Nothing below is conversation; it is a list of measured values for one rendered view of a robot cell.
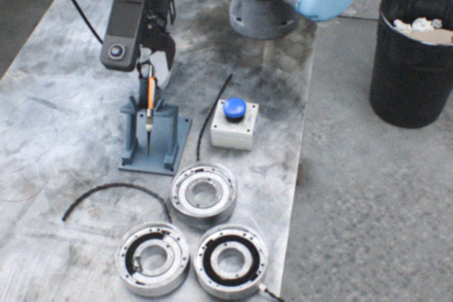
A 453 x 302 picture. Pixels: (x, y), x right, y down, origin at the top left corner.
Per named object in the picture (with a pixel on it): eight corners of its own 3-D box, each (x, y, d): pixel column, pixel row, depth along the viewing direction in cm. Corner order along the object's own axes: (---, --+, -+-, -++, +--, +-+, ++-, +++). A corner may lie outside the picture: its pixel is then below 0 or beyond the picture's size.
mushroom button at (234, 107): (244, 134, 93) (244, 114, 89) (221, 131, 94) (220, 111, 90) (248, 116, 95) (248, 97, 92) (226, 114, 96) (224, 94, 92)
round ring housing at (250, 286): (180, 273, 79) (177, 259, 76) (228, 225, 84) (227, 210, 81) (235, 319, 74) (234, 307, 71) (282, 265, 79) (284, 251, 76)
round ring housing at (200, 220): (244, 224, 84) (244, 209, 81) (176, 236, 83) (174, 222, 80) (230, 170, 91) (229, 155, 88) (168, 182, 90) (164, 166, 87)
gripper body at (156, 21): (178, 19, 86) (170, -49, 77) (165, 56, 81) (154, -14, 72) (132, 16, 87) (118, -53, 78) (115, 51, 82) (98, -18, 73)
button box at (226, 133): (252, 151, 94) (252, 133, 90) (212, 146, 95) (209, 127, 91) (259, 116, 99) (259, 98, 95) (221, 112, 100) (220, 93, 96)
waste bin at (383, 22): (453, 141, 196) (492, 50, 164) (358, 130, 201) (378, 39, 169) (447, 77, 218) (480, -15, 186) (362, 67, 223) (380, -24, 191)
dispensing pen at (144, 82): (135, 158, 89) (139, 56, 85) (143, 152, 93) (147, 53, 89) (148, 160, 89) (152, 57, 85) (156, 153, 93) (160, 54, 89)
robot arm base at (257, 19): (236, -6, 124) (235, -45, 116) (303, -1, 122) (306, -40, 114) (223, 36, 114) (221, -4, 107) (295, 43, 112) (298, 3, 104)
